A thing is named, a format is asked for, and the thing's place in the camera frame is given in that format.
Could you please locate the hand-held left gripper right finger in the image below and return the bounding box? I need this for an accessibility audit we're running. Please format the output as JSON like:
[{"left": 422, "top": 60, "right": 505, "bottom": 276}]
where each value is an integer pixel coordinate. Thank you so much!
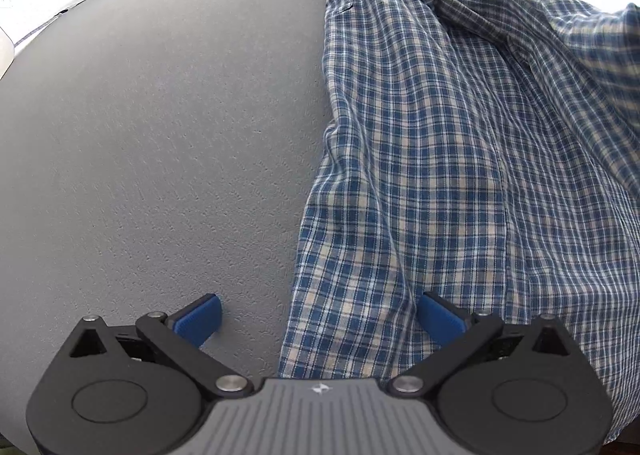
[{"left": 390, "top": 291, "right": 576, "bottom": 395}]

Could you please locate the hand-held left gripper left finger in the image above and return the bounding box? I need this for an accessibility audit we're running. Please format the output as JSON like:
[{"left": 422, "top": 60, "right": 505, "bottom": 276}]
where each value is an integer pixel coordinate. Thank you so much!
[{"left": 67, "top": 292, "right": 253, "bottom": 393}]

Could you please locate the blue plaid shirt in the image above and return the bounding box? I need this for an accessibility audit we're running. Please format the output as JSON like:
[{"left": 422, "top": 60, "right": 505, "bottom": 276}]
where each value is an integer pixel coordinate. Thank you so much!
[{"left": 277, "top": 0, "right": 640, "bottom": 446}]

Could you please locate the white panel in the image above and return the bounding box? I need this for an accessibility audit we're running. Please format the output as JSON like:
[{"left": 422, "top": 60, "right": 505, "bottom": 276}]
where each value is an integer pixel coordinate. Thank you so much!
[{"left": 0, "top": 26, "right": 16, "bottom": 80}]

